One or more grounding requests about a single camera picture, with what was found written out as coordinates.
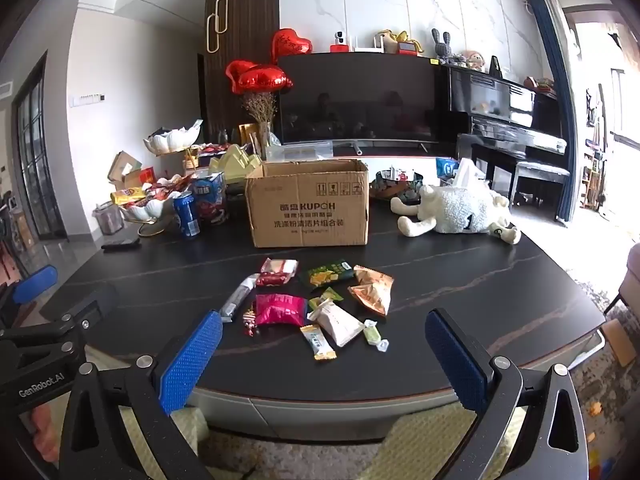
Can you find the black piano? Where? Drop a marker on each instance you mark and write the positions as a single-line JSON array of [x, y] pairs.
[[505, 110]]

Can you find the black metronome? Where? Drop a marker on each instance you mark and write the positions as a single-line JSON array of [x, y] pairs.
[[495, 67]]

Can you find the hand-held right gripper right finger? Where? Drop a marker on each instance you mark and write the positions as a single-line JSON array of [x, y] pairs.
[[457, 360]]

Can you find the pale green candy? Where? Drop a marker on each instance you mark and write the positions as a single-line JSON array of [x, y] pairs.
[[375, 334]]

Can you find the dried flowers in vase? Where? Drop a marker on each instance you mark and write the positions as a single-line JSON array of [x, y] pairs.
[[260, 110]]

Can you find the white rack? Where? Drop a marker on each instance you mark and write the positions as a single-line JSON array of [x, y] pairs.
[[367, 44]]

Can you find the gold figurine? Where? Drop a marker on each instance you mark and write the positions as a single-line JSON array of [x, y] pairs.
[[395, 37]]

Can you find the blue snack box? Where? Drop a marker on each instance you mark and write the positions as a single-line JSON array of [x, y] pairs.
[[212, 200]]

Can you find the blue curtain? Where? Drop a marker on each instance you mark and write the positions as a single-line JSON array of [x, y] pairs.
[[555, 95]]

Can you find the small green snack packet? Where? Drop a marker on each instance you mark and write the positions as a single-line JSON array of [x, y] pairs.
[[325, 297]]

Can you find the gold gift box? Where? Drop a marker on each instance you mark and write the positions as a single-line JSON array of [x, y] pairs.
[[247, 132]]

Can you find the brown cardboard box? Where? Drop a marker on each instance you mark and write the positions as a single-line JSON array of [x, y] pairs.
[[310, 210]]

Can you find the gold loop wall ornament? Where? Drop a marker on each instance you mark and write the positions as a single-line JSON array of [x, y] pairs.
[[220, 22]]

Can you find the small red box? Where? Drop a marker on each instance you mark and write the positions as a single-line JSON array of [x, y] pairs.
[[339, 48]]

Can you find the red and white snack packet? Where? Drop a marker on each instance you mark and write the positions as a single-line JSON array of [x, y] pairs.
[[276, 271]]

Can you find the yellow chip packet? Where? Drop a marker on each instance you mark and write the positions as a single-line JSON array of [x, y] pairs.
[[127, 195]]

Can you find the white lotus bowl with snacks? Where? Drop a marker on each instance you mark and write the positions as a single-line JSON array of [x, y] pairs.
[[145, 207]]

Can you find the gold mountain ornament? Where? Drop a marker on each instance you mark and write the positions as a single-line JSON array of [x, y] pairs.
[[235, 162]]

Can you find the red framed clock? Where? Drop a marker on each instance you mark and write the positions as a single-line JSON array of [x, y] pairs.
[[407, 48]]

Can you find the black glazed door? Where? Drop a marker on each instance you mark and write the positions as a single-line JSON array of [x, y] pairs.
[[35, 160]]

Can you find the white plush sheep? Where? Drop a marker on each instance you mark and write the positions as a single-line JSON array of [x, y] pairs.
[[460, 212]]

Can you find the blue packet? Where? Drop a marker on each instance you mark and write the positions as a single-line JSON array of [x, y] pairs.
[[446, 166]]

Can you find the white television stand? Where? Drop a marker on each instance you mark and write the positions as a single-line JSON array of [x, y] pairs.
[[395, 152]]

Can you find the small plush doll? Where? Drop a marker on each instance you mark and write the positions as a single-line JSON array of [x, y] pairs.
[[475, 60]]

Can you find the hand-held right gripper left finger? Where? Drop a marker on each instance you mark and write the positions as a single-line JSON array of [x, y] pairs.
[[192, 360]]

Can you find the white security camera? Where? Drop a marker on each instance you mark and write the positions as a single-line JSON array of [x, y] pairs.
[[340, 37]]

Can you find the black piano bench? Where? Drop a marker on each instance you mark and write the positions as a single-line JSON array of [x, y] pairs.
[[537, 180]]

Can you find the small yellow snack packet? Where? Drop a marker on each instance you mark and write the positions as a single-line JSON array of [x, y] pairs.
[[317, 344]]

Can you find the pink snack packet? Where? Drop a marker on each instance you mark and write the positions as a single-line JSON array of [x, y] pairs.
[[280, 310]]

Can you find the white tissue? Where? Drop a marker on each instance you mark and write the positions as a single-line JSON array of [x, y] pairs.
[[467, 170]]

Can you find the clear trash bin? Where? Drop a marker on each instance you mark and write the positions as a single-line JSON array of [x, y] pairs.
[[107, 217]]

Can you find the red heart balloon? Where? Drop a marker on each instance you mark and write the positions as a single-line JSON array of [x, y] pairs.
[[262, 81], [290, 42], [237, 71]]

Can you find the blue drink can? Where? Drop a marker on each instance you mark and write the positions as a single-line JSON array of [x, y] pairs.
[[186, 215]]

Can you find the orange biscuit packet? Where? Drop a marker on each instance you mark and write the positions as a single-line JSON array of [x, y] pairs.
[[372, 290]]

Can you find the tray of red snacks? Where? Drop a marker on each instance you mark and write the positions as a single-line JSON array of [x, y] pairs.
[[210, 152]]

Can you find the silver snack bar wrapper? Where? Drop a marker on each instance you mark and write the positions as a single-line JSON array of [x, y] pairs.
[[239, 297]]

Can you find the person's left hand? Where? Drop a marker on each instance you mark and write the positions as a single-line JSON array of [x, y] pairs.
[[42, 425]]

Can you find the white switch panel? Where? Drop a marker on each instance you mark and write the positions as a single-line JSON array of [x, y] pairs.
[[89, 99]]

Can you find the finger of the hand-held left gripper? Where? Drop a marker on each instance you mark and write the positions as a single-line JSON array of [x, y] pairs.
[[35, 277], [85, 305]]

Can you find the toys on piano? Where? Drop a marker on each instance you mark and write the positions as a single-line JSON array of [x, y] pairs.
[[540, 84]]

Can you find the grey rabbit doll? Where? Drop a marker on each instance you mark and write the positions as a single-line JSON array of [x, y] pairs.
[[441, 47]]

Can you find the open cardboard boxes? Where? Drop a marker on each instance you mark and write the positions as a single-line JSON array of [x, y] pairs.
[[125, 170]]

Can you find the small red candy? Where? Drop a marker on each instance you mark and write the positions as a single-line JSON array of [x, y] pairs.
[[250, 324]]

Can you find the dark snack bowl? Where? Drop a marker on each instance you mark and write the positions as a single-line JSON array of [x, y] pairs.
[[397, 185]]

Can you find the clear plastic zip bag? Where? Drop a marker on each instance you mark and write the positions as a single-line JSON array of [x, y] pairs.
[[300, 150]]

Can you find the black television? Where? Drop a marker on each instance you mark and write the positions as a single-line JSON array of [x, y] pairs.
[[357, 97]]

